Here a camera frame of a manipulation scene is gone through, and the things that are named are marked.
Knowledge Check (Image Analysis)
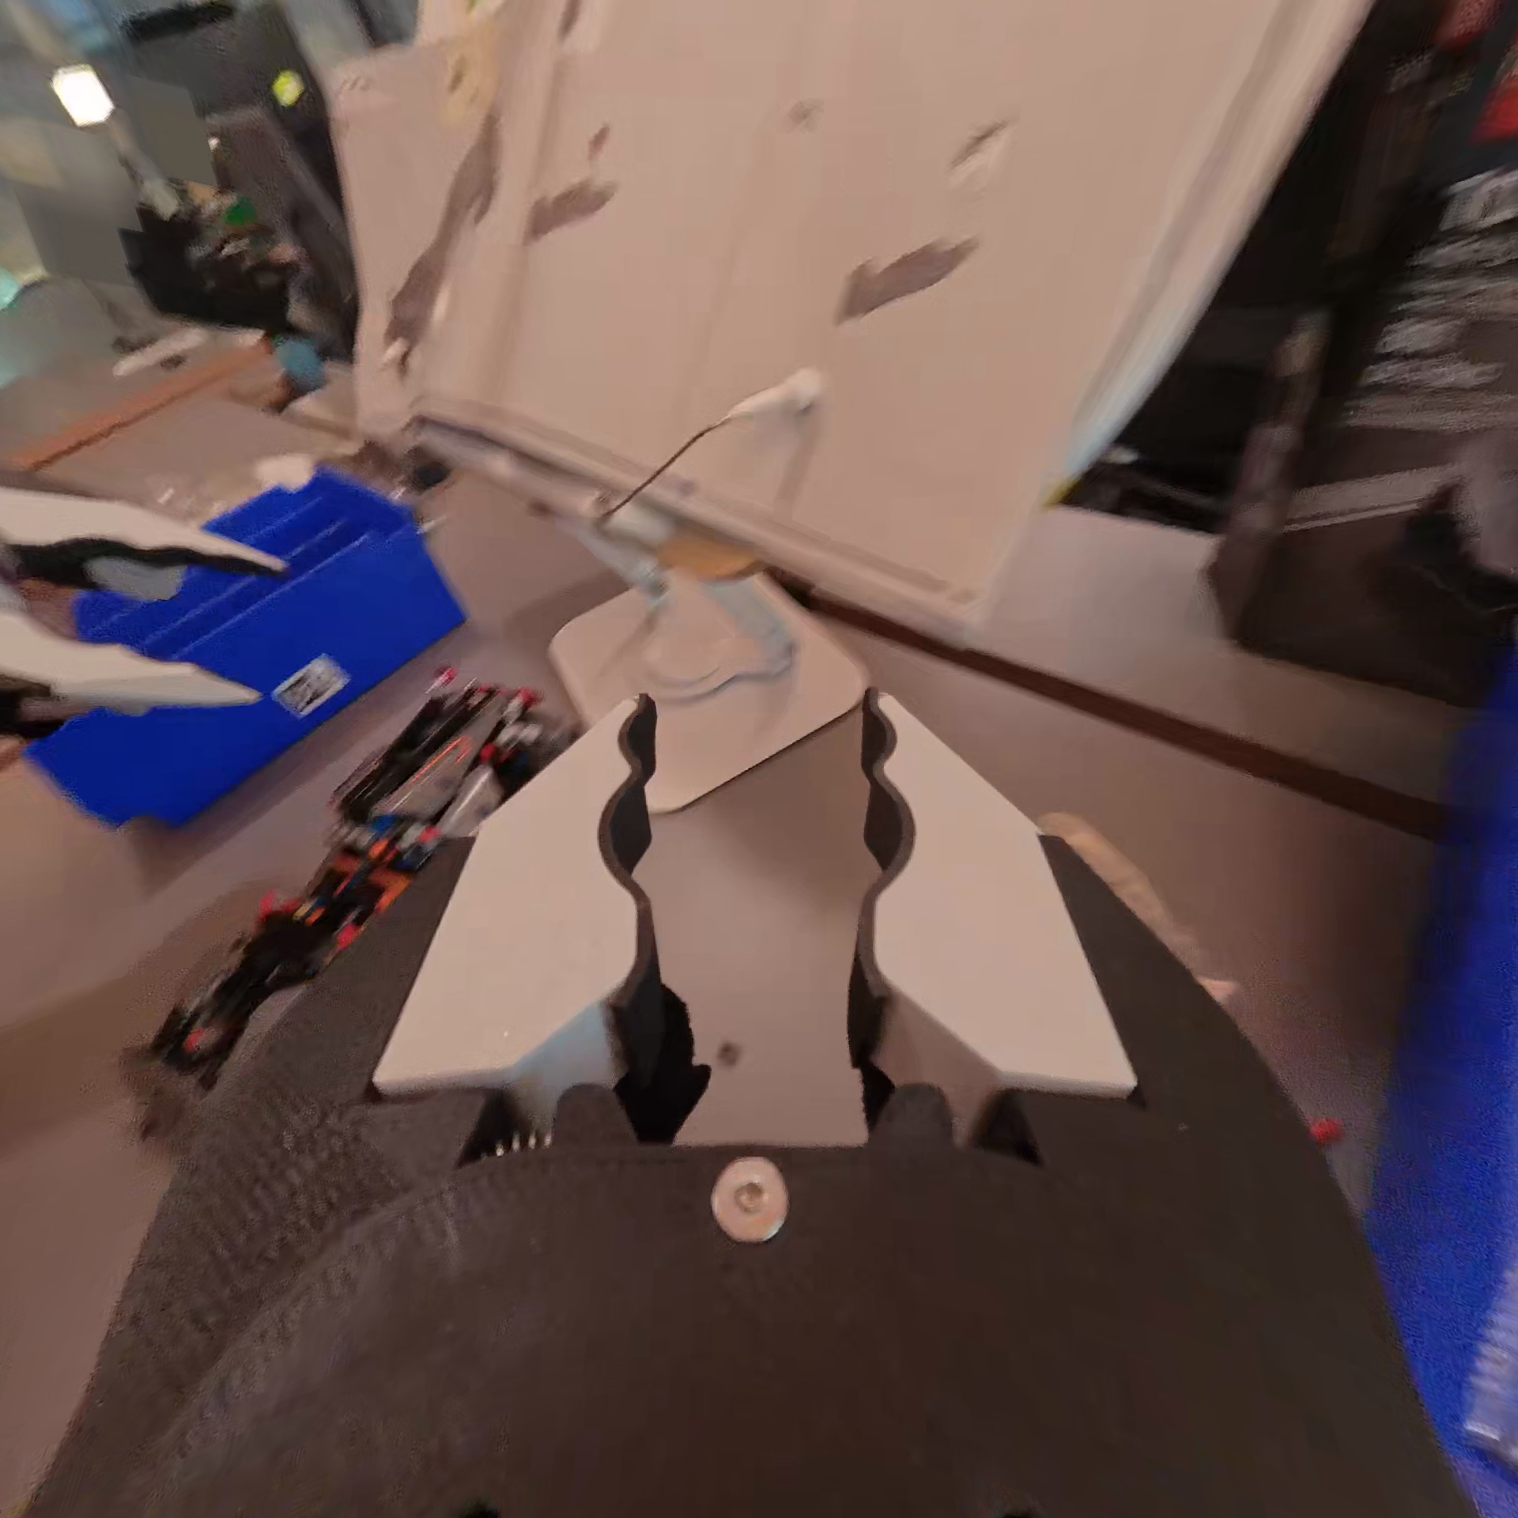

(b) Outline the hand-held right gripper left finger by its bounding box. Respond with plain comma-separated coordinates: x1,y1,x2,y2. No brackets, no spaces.
371,695,662,1100

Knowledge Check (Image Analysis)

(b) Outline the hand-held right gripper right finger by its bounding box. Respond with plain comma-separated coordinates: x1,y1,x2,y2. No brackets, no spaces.
848,685,1141,1124

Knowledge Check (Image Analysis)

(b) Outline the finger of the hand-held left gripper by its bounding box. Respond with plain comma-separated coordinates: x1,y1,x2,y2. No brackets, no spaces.
0,592,268,715
0,486,294,596

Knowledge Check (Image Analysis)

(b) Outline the grey and black lego car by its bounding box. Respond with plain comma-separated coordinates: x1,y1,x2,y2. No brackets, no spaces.
149,666,583,1086

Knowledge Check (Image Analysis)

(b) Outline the blue plastic bin with tag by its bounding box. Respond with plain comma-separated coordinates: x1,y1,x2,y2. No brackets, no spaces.
24,466,469,829

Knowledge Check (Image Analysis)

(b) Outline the lego instruction booklet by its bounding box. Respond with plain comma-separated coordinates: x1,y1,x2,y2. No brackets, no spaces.
326,0,1383,619

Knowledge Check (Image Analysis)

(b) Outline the white book stand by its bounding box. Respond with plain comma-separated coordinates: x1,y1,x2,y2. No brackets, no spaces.
409,366,872,815

